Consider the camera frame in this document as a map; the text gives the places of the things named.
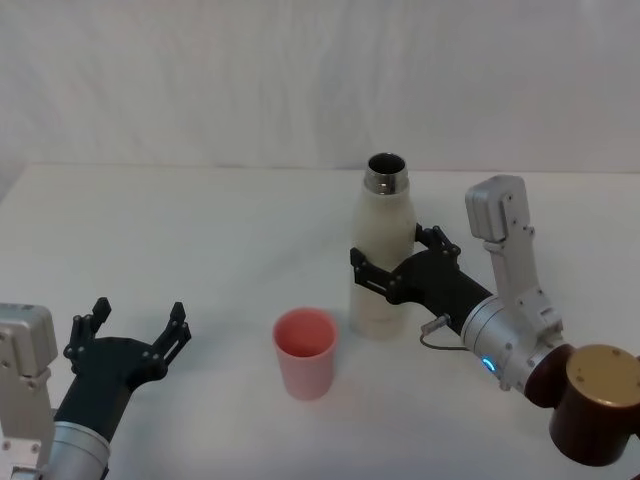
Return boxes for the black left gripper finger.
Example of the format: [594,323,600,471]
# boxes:
[63,296,113,374]
[141,301,194,377]

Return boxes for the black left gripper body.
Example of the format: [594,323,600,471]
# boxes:
[52,336,170,445]

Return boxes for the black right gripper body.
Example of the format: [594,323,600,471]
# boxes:
[388,249,495,335]

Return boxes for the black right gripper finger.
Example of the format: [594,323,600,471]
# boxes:
[413,223,463,265]
[348,246,404,306]

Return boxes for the cream vacuum bottle steel neck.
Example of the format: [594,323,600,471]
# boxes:
[347,152,419,343]

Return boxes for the white table cloth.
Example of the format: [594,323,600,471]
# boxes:
[0,162,640,480]

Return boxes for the pink cup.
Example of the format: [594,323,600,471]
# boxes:
[272,306,341,402]

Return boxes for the white curtain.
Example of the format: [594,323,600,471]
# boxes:
[0,0,640,201]

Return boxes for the thin dark cable silver plug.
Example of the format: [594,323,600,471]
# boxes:
[418,313,474,353]

